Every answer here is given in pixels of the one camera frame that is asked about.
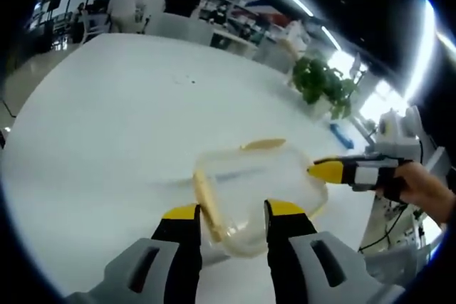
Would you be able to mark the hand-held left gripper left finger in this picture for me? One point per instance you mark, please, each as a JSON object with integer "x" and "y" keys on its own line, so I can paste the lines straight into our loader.
{"x": 174, "y": 265}

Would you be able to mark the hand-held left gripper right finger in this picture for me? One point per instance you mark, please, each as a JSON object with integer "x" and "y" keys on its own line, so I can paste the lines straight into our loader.
{"x": 295, "y": 265}

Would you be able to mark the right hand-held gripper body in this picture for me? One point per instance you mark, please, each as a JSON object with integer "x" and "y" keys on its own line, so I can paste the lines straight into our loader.
{"x": 400, "y": 133}

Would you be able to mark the clear plastic food container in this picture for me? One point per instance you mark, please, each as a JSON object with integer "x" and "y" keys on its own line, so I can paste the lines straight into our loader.
{"x": 206, "y": 197}

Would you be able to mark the person's right hand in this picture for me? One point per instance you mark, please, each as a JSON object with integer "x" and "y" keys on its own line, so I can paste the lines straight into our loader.
{"x": 427, "y": 193}

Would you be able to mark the blue pen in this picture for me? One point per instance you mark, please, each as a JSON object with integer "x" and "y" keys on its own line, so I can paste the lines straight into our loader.
{"x": 342, "y": 135}

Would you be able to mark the green potted plant white pot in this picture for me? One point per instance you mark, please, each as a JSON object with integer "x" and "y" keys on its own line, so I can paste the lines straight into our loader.
{"x": 317, "y": 76}

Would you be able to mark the grey chair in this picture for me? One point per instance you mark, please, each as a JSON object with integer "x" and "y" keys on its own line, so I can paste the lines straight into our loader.
{"x": 181, "y": 30}

